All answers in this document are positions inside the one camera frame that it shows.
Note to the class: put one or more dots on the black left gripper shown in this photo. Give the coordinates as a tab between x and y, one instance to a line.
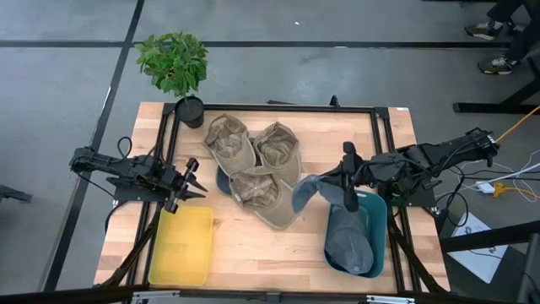
177	188

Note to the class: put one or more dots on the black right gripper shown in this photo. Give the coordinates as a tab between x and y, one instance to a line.
375	171

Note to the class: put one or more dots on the blue denim baseball cap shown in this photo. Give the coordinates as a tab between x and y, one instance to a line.
348	245
222	182
306	192

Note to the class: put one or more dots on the tan baseball cap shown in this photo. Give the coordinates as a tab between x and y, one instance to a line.
259	192
230	143
278	148

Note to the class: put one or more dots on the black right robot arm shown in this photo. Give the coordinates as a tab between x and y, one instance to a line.
447	154

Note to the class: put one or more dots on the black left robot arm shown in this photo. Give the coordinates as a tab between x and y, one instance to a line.
122	166

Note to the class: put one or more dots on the yellow plastic bin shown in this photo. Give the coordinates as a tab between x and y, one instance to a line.
181	245

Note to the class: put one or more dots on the black clamp knob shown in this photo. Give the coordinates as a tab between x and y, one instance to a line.
334	101

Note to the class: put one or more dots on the teal plastic bin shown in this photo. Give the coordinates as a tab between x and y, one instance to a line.
379	236

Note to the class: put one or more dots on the potted green plant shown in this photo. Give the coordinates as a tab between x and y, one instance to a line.
175	63

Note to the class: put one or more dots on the white power adapter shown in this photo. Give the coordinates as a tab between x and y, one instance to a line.
485	187

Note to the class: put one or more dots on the black desk foot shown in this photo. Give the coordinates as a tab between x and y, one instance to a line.
485	108

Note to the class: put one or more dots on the black bar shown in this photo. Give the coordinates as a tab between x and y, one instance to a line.
485	240

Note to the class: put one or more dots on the white paper sheet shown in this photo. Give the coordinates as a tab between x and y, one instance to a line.
481	264

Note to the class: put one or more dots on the grey stand foot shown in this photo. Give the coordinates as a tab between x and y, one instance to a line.
12	193

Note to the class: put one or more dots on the person's shoe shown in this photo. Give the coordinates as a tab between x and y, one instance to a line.
481	30
498	66

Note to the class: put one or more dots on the dark chair part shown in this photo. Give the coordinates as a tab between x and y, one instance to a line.
531	270

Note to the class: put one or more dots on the person's leg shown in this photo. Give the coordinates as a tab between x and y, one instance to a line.
525	38
504	10

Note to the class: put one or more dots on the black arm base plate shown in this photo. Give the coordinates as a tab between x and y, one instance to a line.
126	196
415	202

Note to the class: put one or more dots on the black metal table frame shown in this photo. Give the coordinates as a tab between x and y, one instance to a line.
358	109

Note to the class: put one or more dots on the silver metal bracket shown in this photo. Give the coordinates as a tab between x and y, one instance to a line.
156	295
390	300

